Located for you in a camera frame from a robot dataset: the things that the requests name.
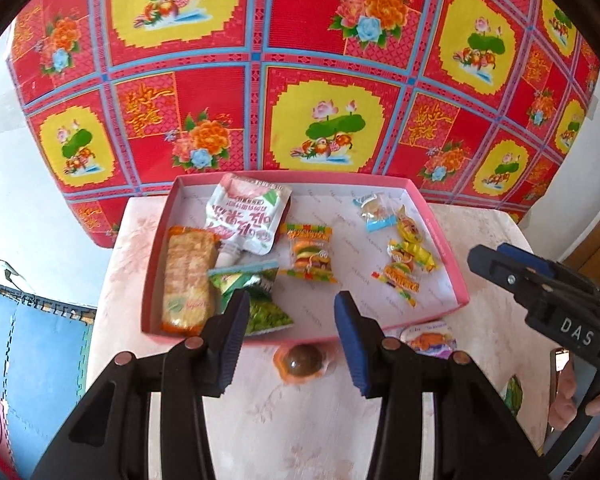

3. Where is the person's right hand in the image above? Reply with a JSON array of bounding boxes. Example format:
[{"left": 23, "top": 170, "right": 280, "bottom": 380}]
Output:
[{"left": 549, "top": 359, "right": 589, "bottom": 432}]

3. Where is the brown jelly cup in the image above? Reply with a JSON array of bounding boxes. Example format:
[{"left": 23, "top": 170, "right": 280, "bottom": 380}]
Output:
[{"left": 272, "top": 342, "right": 337, "bottom": 386}]

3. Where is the blue clear candy packet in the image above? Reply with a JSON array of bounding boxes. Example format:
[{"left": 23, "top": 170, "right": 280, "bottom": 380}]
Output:
[{"left": 352, "top": 194, "right": 398, "bottom": 233}]

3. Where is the pink cardboard box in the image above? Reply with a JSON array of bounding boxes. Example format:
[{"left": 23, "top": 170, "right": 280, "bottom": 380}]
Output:
[{"left": 140, "top": 170, "right": 472, "bottom": 343}]

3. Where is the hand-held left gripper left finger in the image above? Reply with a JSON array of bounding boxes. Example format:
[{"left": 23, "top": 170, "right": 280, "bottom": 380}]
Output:
[{"left": 30, "top": 289, "right": 252, "bottom": 480}]

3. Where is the red floral printed cloth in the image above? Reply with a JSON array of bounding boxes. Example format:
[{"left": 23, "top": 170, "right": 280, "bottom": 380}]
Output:
[{"left": 5, "top": 0, "right": 600, "bottom": 248}]

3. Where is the yellow candy packet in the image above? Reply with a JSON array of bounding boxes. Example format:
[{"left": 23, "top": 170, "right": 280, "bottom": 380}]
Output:
[
  {"left": 397, "top": 205, "right": 423, "bottom": 243},
  {"left": 387, "top": 240, "right": 438, "bottom": 273}
]

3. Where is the green pea snack packet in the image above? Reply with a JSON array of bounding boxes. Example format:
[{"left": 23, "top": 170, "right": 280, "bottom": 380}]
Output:
[{"left": 207, "top": 266, "right": 296, "bottom": 337}]

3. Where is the green yellow snack packet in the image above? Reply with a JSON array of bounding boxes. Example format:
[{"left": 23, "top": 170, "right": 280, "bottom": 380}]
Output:
[{"left": 502, "top": 375, "right": 525, "bottom": 418}]

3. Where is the blue foam floor mat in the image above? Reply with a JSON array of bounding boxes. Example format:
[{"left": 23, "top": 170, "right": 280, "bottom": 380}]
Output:
[{"left": 0, "top": 282, "right": 97, "bottom": 451}]

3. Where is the round colourful snack packet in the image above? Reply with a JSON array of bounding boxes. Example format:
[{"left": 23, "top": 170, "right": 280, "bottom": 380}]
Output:
[{"left": 396, "top": 321, "right": 458, "bottom": 361}]

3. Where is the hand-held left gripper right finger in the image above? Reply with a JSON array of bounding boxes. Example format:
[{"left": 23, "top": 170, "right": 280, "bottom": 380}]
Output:
[{"left": 333, "top": 290, "right": 551, "bottom": 480}]

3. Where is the burger gummy packet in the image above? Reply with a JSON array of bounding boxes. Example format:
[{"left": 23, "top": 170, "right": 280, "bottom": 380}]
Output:
[
  {"left": 279, "top": 222, "right": 338, "bottom": 283},
  {"left": 372, "top": 260, "right": 423, "bottom": 307}
]

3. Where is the white red spout pouch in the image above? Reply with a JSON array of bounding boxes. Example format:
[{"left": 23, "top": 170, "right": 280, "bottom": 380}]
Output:
[{"left": 205, "top": 172, "right": 293, "bottom": 267}]

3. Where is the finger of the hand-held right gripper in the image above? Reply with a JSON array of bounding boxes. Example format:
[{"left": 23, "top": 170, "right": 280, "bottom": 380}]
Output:
[
  {"left": 497, "top": 242, "right": 600, "bottom": 307},
  {"left": 467, "top": 244, "right": 600, "bottom": 322}
]

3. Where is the orange cracker packet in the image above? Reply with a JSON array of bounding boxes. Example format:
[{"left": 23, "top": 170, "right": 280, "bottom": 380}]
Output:
[{"left": 161, "top": 226, "right": 220, "bottom": 336}]

